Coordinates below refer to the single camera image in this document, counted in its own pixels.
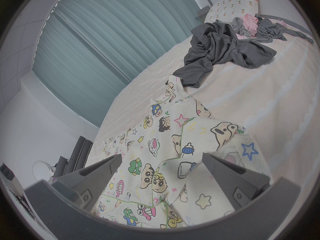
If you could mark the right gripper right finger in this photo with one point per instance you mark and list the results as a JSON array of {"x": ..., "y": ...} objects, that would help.
[{"x": 237, "y": 184}]

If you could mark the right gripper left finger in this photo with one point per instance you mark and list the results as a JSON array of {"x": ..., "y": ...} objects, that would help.
[{"x": 85, "y": 181}]

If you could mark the white printed pyjama top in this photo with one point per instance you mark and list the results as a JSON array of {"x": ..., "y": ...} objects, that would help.
[{"x": 150, "y": 134}]

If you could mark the bed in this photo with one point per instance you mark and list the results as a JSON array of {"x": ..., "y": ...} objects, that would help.
[{"x": 250, "y": 96}]

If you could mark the dark grey chest of drawers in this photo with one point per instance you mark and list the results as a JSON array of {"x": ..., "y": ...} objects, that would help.
[{"x": 80, "y": 154}]

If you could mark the round white mirror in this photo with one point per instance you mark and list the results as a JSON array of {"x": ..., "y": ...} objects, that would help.
[{"x": 41, "y": 170}]

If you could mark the blue-green curtain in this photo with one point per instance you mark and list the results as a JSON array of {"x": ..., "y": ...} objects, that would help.
[
  {"x": 75, "y": 79},
  {"x": 137, "y": 21}
]

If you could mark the black garment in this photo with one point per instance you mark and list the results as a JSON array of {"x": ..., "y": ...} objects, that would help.
[{"x": 220, "y": 49}]

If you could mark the dark grey garment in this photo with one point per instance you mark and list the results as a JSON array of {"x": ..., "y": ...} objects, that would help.
[{"x": 270, "y": 29}]

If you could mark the pink garment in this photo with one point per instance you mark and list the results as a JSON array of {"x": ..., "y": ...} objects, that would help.
[{"x": 251, "y": 24}]

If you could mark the grey bedside table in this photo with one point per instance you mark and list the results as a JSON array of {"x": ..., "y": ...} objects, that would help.
[{"x": 203, "y": 15}]

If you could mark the white printed pillow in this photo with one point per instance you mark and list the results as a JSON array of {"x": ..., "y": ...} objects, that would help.
[{"x": 230, "y": 6}]

